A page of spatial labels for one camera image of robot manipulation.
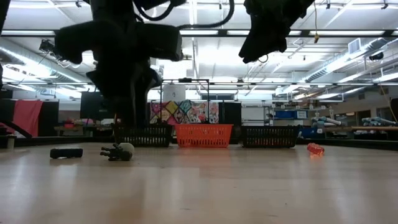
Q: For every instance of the orange plastic basket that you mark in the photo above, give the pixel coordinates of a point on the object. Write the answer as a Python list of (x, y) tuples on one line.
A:
[(202, 135)]

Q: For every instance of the translucent orange pumpkin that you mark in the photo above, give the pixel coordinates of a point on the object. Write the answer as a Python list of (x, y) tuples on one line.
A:
[(315, 149)]

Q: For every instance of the black aluminium table frame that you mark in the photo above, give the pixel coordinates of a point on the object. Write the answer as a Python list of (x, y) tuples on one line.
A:
[(357, 144)]

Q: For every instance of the white paper sign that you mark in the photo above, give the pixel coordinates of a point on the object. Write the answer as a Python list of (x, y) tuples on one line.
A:
[(174, 92)]

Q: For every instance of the black light-strip rail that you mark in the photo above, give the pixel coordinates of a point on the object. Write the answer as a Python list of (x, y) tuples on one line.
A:
[(222, 32)]

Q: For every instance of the wooden bench top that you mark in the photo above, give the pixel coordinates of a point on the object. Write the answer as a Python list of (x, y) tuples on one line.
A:
[(373, 128)]

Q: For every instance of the black ceiling speaker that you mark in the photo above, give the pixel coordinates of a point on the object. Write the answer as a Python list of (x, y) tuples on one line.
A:
[(376, 56)]

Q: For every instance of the red hanging cloth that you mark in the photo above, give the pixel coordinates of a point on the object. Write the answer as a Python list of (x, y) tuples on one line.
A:
[(27, 116)]

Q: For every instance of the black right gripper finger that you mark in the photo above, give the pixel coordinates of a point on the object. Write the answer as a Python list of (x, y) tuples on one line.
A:
[(255, 46), (278, 42)]

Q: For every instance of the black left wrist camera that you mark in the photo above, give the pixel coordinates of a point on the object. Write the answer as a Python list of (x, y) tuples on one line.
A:
[(160, 42)]

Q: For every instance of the small beige ball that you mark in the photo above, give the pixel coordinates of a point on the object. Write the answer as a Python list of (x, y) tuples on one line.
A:
[(128, 147)]

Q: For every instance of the thin black horizontal rail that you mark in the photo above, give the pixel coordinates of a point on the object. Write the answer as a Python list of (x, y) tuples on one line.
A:
[(342, 83)]

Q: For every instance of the colourful patchwork quilt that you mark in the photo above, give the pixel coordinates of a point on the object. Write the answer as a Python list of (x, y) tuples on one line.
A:
[(183, 112)]

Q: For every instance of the light blue roll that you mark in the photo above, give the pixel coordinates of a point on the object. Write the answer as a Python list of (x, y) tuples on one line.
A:
[(325, 120), (377, 120)]

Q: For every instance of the black plastic basket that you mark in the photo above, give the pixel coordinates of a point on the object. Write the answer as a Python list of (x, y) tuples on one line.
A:
[(146, 135), (269, 137)]

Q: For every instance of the blue storage tub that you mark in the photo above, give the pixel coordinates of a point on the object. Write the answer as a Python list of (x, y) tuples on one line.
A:
[(309, 132)]

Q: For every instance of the white air vent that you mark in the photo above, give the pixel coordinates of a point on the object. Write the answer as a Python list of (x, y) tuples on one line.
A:
[(354, 45)]

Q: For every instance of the black monitor screen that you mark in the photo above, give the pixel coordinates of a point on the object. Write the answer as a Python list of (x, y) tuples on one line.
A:
[(93, 109)]

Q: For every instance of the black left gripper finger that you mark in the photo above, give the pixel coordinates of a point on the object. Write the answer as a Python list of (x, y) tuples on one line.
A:
[(124, 112), (141, 109)]

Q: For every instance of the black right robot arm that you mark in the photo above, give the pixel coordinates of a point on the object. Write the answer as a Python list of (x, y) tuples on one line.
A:
[(295, 4)]

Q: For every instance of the blue storage bins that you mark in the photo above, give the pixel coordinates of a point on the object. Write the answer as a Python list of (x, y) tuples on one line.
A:
[(290, 114)]

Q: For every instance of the thin black metal stand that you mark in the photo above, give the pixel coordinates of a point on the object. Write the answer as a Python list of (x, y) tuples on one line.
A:
[(185, 80)]

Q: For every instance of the black partition panel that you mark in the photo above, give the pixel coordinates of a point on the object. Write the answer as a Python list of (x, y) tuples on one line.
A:
[(49, 118), (230, 112)]

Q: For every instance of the cluttered side table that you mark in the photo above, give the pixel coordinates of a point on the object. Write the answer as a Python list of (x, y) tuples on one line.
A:
[(77, 127)]

